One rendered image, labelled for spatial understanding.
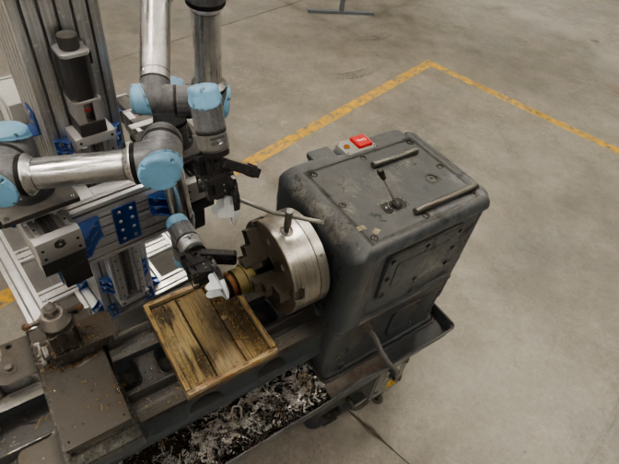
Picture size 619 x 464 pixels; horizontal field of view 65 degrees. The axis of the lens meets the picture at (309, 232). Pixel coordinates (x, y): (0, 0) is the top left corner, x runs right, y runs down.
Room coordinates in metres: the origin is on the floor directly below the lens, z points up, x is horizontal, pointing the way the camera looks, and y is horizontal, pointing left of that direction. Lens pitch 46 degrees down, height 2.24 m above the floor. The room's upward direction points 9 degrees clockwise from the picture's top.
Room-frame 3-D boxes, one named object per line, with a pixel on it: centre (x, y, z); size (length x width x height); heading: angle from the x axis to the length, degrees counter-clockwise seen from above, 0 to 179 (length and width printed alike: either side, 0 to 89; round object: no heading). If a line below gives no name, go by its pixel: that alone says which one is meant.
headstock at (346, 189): (1.26, -0.23, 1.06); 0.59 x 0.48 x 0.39; 130
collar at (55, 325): (0.64, 0.61, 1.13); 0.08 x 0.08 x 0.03
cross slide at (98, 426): (0.59, 0.57, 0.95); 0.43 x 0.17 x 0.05; 40
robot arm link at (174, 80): (1.41, 0.54, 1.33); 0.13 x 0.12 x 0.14; 106
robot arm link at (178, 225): (1.05, 0.41, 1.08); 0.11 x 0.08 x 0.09; 39
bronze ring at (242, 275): (0.89, 0.18, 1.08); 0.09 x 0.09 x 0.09; 42
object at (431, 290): (1.26, -0.22, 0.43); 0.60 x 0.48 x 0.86; 130
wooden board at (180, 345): (0.82, 0.27, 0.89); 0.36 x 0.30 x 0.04; 40
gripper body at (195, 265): (0.92, 0.32, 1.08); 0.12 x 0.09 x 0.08; 39
